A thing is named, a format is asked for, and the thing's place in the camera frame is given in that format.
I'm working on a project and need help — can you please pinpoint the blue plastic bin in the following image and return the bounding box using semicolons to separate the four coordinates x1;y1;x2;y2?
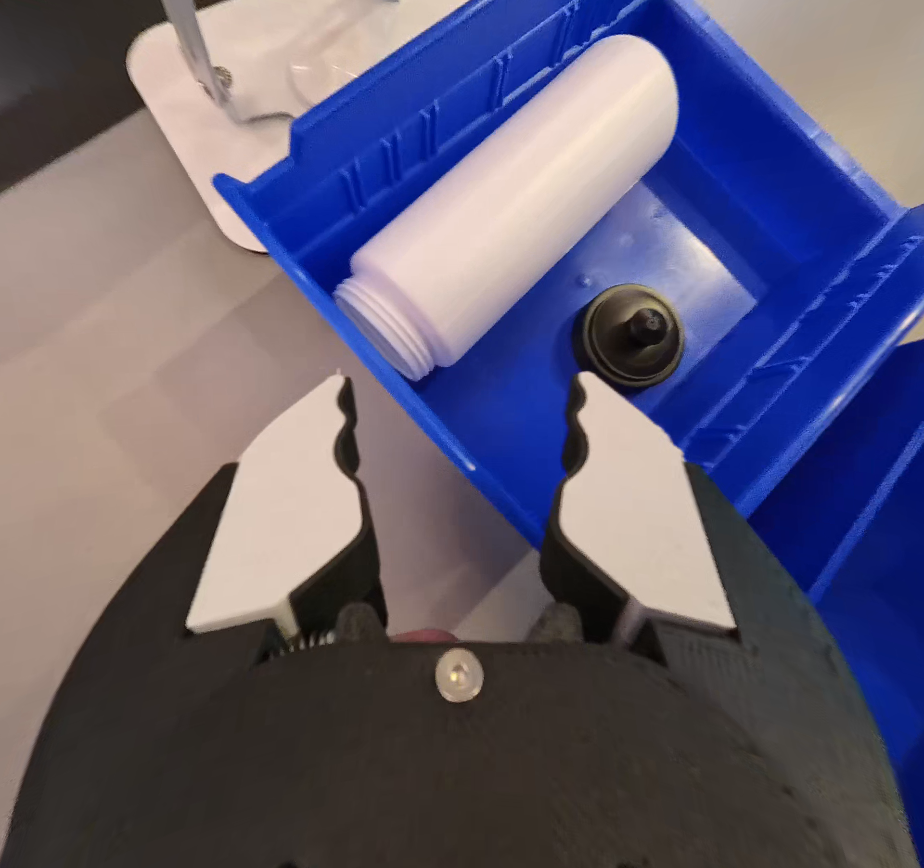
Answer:
747;337;924;836
213;0;924;553

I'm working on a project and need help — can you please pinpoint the white plastic bottle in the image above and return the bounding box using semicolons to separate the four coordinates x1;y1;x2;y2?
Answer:
334;34;681;384

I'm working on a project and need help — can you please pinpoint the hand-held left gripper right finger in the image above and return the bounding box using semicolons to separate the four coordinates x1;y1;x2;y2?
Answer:
540;371;738;645

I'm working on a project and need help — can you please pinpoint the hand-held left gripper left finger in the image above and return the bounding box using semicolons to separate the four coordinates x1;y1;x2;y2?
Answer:
185;375;388;635

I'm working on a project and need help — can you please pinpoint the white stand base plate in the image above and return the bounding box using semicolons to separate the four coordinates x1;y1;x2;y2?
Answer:
126;0;475;257

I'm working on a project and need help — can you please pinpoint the black bottle lid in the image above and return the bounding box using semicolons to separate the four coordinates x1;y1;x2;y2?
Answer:
581;283;687;390

